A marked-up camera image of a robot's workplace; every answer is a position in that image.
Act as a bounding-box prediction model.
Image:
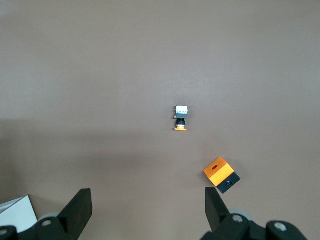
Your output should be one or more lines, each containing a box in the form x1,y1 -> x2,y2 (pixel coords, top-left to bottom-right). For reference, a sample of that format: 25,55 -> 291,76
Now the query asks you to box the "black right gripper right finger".
202,186 -> 268,240

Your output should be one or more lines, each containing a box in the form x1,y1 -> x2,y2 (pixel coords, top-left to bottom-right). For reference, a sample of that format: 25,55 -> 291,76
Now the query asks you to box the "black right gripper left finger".
18,188 -> 93,240

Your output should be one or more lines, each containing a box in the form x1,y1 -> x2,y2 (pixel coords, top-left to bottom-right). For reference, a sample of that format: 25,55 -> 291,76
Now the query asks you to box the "white drawer cabinet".
0,194 -> 39,233

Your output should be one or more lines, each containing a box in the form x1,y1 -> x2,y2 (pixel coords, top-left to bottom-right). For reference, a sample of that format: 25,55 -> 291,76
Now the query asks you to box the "orange cap push button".
172,104 -> 190,132

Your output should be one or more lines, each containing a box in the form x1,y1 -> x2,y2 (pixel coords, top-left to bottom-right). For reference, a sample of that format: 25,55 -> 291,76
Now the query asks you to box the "orange box with black base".
202,156 -> 242,195

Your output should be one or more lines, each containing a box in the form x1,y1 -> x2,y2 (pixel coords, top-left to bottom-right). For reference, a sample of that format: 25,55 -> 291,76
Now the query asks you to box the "brown paper table cover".
0,0 -> 320,240

